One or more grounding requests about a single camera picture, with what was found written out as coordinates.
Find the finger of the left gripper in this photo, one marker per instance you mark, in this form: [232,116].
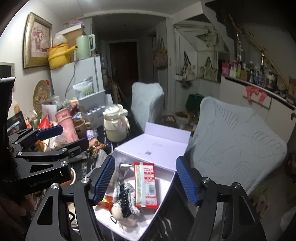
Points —
[26,138]
[22,153]

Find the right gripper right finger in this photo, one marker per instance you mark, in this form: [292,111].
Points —
[239,219]

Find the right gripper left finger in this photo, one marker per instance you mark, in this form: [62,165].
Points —
[51,220]

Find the red snack packet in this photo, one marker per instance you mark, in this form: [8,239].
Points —
[106,202]

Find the purple snack packet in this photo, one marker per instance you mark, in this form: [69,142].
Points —
[119,174]

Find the white owl plush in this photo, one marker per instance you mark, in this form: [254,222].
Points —
[125,219]

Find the black white gingham scrunchie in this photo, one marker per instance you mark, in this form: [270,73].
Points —
[124,193]

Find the red white packet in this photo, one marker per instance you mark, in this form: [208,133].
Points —
[145,185]

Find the person left hand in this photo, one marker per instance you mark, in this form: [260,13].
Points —
[11,210]

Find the black printed box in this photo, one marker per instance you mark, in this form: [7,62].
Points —
[16,124]

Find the red foil bag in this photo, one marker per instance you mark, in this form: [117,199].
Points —
[45,123]

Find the brown ceramic mug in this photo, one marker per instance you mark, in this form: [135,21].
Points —
[81,126]

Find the colourful candy wrapper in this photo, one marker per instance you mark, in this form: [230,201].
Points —
[94,146]

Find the pink cup stack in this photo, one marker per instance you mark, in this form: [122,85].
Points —
[65,120]

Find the white cardboard bottle box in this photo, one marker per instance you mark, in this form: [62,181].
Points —
[92,108]

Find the cream thermos jug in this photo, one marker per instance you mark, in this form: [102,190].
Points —
[116,123]

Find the white mini fridge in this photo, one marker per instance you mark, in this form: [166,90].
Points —
[63,78]

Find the open lavender gift box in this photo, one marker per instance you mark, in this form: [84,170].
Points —
[158,145]

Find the yellow enamel pot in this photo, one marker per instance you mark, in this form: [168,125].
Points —
[59,55]

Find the framed picture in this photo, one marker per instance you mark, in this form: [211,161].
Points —
[37,40]

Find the green electric kettle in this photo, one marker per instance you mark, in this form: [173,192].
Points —
[85,45]

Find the dark green bag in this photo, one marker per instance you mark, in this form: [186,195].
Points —
[193,103]

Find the brown hanging bag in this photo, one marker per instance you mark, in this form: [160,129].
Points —
[161,57]

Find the pink bow ribbon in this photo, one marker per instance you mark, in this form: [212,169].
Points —
[251,89]

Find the cardboard box on counter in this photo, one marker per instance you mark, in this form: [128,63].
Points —
[291,94]

